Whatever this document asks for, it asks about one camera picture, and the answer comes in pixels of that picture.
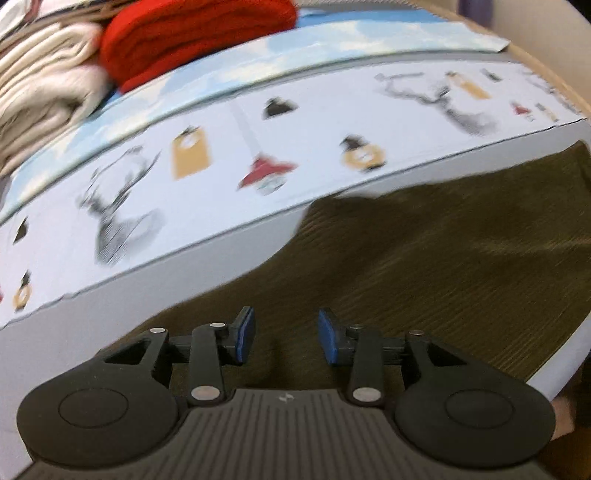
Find olive corduroy pants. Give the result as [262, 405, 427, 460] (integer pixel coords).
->
[104, 141, 591, 398]

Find wooden bed frame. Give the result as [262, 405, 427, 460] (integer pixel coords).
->
[443, 0, 591, 120]

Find light blue cloud sheet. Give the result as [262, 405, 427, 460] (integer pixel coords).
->
[0, 7, 511, 217]

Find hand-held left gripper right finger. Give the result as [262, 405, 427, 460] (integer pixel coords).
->
[318, 308, 481, 408]

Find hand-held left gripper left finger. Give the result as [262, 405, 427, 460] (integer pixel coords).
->
[99, 306, 257, 408]

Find folded red blanket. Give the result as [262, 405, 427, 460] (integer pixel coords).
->
[99, 0, 299, 94]

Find grey bed cover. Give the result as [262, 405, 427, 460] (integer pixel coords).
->
[0, 0, 591, 462]

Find folded cream blanket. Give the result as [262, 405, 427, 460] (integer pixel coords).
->
[0, 0, 110, 175]

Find deer printed white bed sheet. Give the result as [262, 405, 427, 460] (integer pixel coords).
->
[0, 55, 585, 329]

